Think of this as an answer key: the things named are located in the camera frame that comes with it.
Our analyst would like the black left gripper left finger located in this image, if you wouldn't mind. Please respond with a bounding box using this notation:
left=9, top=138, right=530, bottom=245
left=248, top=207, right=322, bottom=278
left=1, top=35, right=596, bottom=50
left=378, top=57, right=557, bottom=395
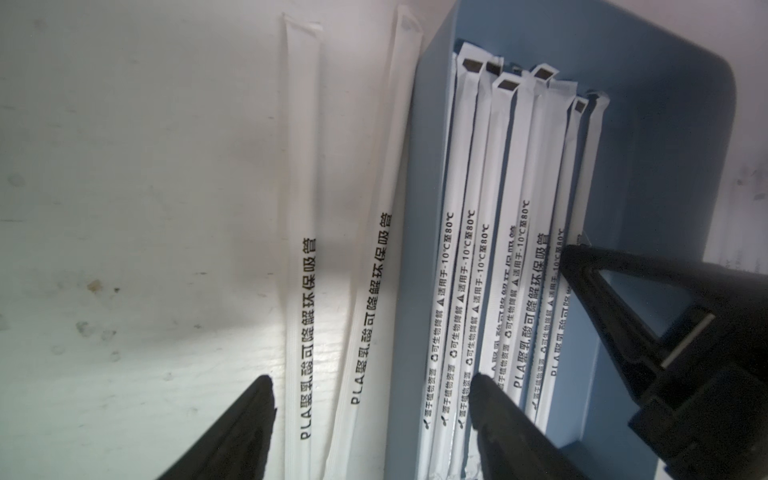
left=160, top=375, right=277, bottom=480

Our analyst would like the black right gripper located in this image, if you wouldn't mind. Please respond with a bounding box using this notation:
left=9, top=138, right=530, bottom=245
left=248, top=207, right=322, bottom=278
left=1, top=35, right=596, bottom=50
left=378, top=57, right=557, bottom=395
left=560, top=245, right=767, bottom=479

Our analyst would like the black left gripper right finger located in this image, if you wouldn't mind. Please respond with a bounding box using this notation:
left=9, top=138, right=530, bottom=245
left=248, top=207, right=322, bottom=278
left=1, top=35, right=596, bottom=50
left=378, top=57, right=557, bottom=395
left=469, top=374, right=586, bottom=480

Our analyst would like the straw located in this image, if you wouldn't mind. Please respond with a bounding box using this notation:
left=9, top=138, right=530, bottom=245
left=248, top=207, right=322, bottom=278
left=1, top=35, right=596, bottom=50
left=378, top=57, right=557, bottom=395
left=525, top=96, right=589, bottom=423
left=535, top=91, right=610, bottom=432
left=323, top=4, right=424, bottom=479
left=496, top=64, right=577, bottom=406
left=464, top=71, right=523, bottom=480
left=283, top=15, right=323, bottom=479
left=447, top=57, right=503, bottom=479
left=417, top=53, right=476, bottom=479
left=418, top=42, right=494, bottom=479

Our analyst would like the blue storage tray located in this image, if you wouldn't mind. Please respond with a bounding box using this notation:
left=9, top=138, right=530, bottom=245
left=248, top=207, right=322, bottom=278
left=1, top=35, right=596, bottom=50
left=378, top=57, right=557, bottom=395
left=384, top=1, right=736, bottom=479

